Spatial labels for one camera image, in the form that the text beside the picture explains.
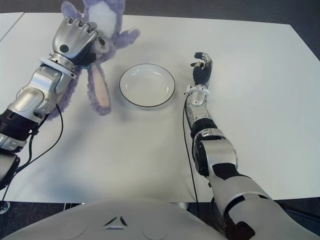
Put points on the purple plush bunny doll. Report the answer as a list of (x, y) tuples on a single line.
[(110, 45)]

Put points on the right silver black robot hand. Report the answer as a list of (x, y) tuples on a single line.
[(203, 72)]

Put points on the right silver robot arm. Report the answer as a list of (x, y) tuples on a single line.
[(220, 155)]

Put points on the white plate with black rim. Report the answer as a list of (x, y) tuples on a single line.
[(147, 86)]

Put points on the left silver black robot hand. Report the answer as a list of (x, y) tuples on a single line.
[(72, 40)]

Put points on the silver table foot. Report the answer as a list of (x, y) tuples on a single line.
[(181, 205)]

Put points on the grey robot torso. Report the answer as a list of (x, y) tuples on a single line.
[(115, 220)]

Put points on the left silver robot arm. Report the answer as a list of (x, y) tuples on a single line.
[(32, 97)]

